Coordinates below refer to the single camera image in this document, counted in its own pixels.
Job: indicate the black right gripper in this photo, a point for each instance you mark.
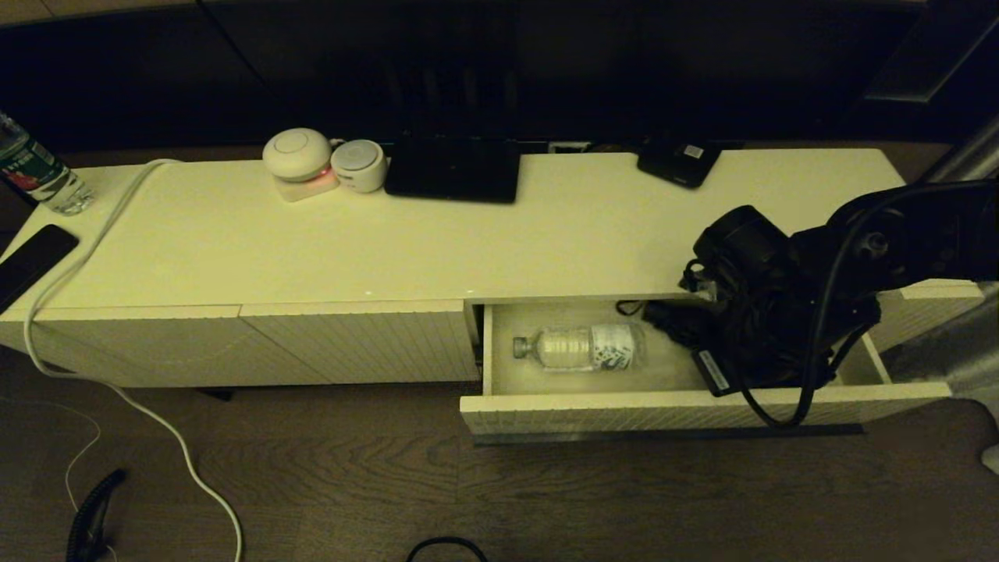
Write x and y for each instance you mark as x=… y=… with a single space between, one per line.
x=765 y=343

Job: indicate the black umbrella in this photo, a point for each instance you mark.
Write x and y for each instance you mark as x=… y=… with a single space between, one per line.
x=679 y=324

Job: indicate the clear water bottle grey cap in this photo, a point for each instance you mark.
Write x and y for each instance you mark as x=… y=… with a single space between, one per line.
x=577 y=349

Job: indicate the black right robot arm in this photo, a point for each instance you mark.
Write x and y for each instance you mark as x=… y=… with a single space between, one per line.
x=921 y=242

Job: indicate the white low cabinet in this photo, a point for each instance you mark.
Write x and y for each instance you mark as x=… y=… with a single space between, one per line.
x=312 y=250

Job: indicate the small black set-top box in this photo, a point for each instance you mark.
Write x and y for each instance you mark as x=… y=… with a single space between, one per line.
x=679 y=164

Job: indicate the white power strip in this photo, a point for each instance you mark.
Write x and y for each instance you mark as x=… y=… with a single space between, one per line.
x=568 y=147

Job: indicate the large black box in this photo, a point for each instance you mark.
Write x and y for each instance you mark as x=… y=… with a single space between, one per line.
x=453 y=176

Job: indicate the small white round speaker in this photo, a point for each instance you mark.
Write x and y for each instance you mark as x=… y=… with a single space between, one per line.
x=357 y=166

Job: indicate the white flat charging base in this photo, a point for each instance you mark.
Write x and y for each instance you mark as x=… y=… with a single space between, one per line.
x=307 y=192

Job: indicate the white dome shaped device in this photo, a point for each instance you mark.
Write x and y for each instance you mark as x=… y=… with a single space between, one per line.
x=296 y=156

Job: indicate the black smartphone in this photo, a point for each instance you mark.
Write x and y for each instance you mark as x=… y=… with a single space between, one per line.
x=31 y=261

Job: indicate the water bottle with green label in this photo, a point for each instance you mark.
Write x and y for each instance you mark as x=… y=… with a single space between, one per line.
x=31 y=168

